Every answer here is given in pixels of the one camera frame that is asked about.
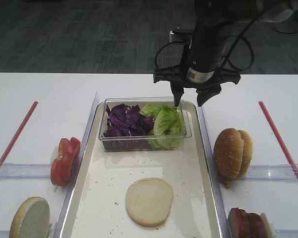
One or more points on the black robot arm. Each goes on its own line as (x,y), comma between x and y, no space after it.
(219,27)

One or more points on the left clear long rail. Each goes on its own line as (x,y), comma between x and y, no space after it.
(59,225)

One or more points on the clear track behind tomato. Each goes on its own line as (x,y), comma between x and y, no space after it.
(24,171)

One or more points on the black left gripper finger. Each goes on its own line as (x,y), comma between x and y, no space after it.
(177,92)

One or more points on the red rod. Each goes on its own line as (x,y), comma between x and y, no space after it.
(279,138)
(18,132)

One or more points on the clear track behind patties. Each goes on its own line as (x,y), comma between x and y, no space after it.
(287,233)

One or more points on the clear long rail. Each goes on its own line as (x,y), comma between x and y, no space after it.
(59,225)
(222,222)

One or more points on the green lettuce pile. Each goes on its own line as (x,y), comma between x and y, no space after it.
(166,122)

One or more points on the white pusher behind tomato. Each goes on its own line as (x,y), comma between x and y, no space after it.
(56,155)

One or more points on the tomato slices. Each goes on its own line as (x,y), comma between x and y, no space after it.
(62,166)

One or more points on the sesame burger bun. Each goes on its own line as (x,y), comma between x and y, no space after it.
(233,151)

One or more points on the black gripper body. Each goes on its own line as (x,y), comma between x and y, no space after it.
(174,75)

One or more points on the clear plastic container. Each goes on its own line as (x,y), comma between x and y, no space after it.
(140,143)

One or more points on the bottom bun slice on tray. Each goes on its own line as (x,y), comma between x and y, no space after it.
(148,201)

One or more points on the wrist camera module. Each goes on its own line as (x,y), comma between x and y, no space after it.
(179,34)

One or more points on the clear track behind sesame bun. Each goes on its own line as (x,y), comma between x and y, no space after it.
(286,172)

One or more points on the upright bun half left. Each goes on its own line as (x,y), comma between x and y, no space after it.
(32,219)

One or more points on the left red rod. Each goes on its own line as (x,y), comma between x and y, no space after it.
(18,132)

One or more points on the metal serving tray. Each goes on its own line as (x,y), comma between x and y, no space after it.
(97,208)

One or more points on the meat patty slices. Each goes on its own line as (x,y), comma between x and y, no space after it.
(246,225)

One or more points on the right red rod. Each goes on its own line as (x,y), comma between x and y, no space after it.
(279,138)

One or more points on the white pusher behind patties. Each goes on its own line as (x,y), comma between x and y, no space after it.
(271,233)

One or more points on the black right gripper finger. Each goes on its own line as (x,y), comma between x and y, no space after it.
(205,94)

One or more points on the purple cabbage shreds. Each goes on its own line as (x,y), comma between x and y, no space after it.
(124,120)

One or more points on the right clear long rail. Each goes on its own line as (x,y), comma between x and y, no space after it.
(222,222)

